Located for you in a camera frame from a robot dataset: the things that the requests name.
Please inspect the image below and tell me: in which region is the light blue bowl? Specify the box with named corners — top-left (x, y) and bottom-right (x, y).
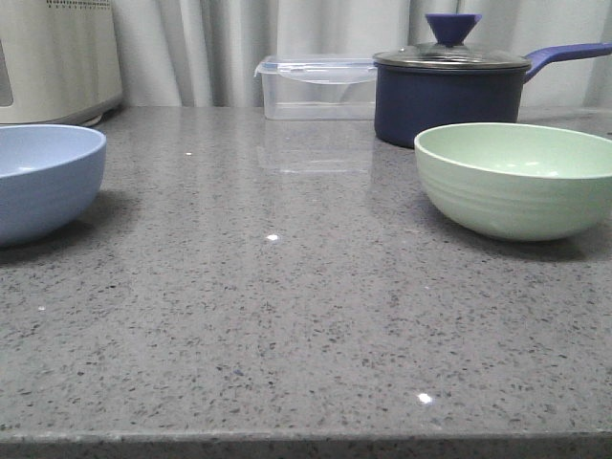
top-left (1, 124), bottom-right (107, 247)

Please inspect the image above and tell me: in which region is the clear plastic food container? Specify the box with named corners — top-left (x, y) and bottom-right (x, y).
top-left (254, 55), bottom-right (377, 120)

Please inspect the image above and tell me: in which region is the glass lid with blue knob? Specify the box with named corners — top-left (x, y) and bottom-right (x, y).
top-left (373, 13), bottom-right (531, 71)

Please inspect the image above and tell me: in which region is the light green bowl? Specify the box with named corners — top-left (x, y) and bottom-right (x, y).
top-left (414, 122), bottom-right (611, 241)

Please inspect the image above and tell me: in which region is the cream white toaster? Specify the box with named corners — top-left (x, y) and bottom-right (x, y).
top-left (1, 1), bottom-right (123, 125)

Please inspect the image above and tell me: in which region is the blue saucepan with handle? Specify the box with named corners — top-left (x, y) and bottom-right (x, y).
top-left (373, 42), bottom-right (612, 149)

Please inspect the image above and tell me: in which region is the white curtain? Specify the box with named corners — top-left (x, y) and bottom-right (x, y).
top-left (112, 1), bottom-right (611, 107)

